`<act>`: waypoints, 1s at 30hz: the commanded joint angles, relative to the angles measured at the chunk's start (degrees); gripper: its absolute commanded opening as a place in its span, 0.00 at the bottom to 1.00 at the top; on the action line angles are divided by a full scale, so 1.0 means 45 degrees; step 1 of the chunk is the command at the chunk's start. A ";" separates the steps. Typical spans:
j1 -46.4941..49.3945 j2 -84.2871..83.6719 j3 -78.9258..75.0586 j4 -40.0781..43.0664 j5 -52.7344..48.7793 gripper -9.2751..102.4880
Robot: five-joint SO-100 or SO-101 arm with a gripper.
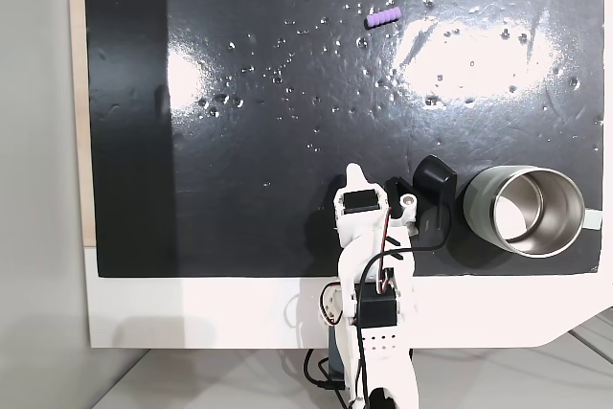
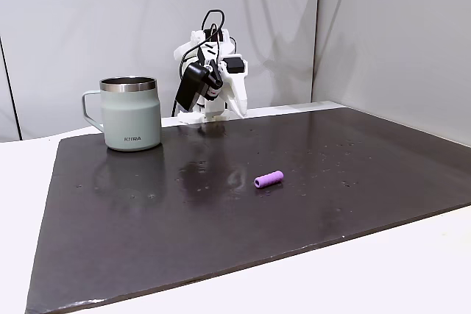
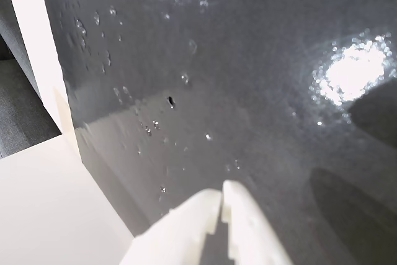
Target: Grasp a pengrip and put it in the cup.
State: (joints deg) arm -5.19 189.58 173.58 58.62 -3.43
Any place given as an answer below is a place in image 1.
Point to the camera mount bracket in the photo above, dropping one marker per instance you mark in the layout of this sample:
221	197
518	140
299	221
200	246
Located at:
408	205

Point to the pale green steel mug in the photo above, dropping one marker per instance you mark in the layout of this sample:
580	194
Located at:
479	208

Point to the black camera box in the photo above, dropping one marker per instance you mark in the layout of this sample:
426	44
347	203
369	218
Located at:
433	178

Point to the purple ribbed pen grip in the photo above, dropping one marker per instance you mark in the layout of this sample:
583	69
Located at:
382	17

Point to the black table mat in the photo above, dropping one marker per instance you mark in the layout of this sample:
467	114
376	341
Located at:
239	141

